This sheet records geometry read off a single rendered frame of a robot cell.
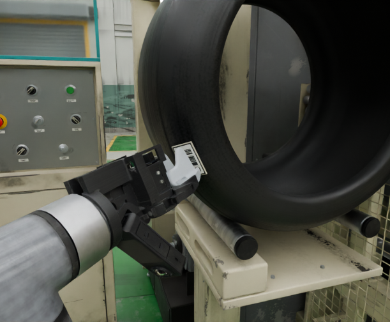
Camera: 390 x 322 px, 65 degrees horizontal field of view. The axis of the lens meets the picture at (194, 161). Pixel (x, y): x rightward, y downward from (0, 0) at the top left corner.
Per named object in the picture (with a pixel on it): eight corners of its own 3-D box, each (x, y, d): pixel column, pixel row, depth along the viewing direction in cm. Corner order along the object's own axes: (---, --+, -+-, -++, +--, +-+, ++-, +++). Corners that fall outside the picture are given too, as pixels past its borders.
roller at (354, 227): (272, 174, 93) (285, 175, 95) (269, 188, 94) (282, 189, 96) (367, 217, 61) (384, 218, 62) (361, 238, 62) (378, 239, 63)
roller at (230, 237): (183, 182, 85) (198, 183, 87) (181, 197, 86) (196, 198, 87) (237, 237, 53) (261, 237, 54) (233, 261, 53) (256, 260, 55)
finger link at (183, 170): (202, 137, 47) (166, 154, 40) (215, 172, 48) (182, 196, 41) (186, 142, 49) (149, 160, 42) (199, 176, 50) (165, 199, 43)
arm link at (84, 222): (91, 281, 27) (46, 279, 32) (127, 253, 31) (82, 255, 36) (57, 204, 26) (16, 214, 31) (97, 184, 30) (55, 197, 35)
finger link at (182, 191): (203, 172, 43) (166, 198, 36) (207, 182, 43) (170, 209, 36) (178, 178, 46) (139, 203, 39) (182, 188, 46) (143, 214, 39)
